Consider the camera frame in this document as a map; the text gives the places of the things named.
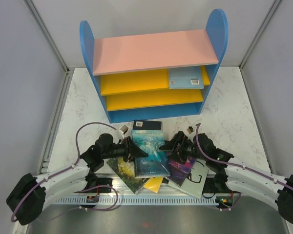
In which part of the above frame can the blue pink yellow bookshelf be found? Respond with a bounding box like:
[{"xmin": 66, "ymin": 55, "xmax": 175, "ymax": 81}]
[{"xmin": 79, "ymin": 9, "xmax": 229, "ymax": 123}]

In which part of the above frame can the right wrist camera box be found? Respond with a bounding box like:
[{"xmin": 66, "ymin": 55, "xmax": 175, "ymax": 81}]
[{"xmin": 187, "ymin": 126, "xmax": 194, "ymax": 134}]

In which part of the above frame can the yellow book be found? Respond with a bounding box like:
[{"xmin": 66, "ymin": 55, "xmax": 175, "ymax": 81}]
[{"xmin": 143, "ymin": 177, "xmax": 164, "ymax": 193}]

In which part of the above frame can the white slotted cable duct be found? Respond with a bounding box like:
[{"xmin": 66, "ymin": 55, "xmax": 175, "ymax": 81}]
[{"xmin": 55, "ymin": 195, "xmax": 218, "ymax": 206}]

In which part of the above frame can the light blue book with barcode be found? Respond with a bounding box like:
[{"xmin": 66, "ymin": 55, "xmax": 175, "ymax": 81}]
[{"xmin": 168, "ymin": 66, "xmax": 204, "ymax": 89}]

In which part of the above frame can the green forest cover book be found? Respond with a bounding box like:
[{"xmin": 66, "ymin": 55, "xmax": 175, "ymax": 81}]
[{"xmin": 107, "ymin": 157, "xmax": 149, "ymax": 194}]

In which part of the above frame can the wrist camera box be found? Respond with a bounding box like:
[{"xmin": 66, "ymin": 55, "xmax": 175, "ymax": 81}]
[
  {"xmin": 187, "ymin": 126, "xmax": 194, "ymax": 134},
  {"xmin": 117, "ymin": 125, "xmax": 128, "ymax": 139}
]

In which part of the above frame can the dark navy book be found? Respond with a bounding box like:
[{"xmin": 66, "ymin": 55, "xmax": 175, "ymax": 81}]
[{"xmin": 132, "ymin": 120, "xmax": 162, "ymax": 130}]

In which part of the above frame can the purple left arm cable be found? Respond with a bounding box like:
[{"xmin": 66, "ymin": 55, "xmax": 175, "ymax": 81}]
[{"xmin": 11, "ymin": 121, "xmax": 118, "ymax": 223}]

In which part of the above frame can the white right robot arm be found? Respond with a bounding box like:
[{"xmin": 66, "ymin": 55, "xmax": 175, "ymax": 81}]
[{"xmin": 160, "ymin": 131, "xmax": 293, "ymax": 224}]

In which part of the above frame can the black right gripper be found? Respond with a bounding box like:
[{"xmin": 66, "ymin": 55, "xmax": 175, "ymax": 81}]
[{"xmin": 159, "ymin": 131, "xmax": 207, "ymax": 165}]

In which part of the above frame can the teal ocean cover book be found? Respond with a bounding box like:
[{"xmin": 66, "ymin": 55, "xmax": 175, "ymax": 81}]
[{"xmin": 132, "ymin": 130, "xmax": 170, "ymax": 178}]

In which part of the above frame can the purple Robinson Crusoe book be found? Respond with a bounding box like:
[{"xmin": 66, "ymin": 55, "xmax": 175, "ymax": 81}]
[{"xmin": 166, "ymin": 157, "xmax": 196, "ymax": 187}]

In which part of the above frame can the aluminium frame rail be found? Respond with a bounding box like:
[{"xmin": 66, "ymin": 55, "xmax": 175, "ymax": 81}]
[{"xmin": 26, "ymin": 173, "xmax": 276, "ymax": 195}]

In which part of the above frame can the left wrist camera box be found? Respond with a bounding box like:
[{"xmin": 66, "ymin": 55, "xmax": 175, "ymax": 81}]
[{"xmin": 117, "ymin": 125, "xmax": 128, "ymax": 139}]

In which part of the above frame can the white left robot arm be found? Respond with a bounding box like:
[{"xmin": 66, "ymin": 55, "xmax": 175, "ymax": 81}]
[{"xmin": 6, "ymin": 134, "xmax": 148, "ymax": 225}]

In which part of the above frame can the grey book with letter G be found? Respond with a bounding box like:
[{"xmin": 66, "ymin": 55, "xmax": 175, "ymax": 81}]
[{"xmin": 168, "ymin": 159, "xmax": 209, "ymax": 198}]

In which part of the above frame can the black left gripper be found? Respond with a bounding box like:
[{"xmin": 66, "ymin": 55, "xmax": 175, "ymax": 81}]
[{"xmin": 102, "ymin": 136, "xmax": 148, "ymax": 163}]

